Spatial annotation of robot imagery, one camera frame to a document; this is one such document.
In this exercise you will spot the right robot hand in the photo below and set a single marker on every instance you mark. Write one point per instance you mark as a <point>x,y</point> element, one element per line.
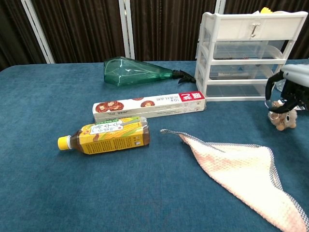
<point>297,75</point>

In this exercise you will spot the white drawer organizer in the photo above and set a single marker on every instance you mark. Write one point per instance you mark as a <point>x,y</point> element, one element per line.
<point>231,25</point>

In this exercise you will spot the yellow duck toy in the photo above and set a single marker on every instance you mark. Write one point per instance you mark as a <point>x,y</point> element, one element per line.
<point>266,10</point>

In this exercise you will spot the cream woven dish cloth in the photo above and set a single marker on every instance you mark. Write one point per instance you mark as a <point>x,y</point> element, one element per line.
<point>241,169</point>

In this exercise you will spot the long white cling film box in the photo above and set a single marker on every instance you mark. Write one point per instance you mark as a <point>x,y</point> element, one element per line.
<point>157,106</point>

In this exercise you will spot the green plastic spray bottle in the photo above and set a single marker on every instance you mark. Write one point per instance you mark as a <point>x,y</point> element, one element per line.
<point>128,72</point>

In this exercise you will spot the yellow label tea bottle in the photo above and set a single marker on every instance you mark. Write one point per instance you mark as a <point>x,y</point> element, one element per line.
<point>108,137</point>

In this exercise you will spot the blue felt table cover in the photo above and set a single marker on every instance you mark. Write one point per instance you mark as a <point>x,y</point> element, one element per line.
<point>48,181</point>

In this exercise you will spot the white partition frame post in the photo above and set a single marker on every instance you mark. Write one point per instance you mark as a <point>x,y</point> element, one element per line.
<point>38,33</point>
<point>220,6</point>
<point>126,29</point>

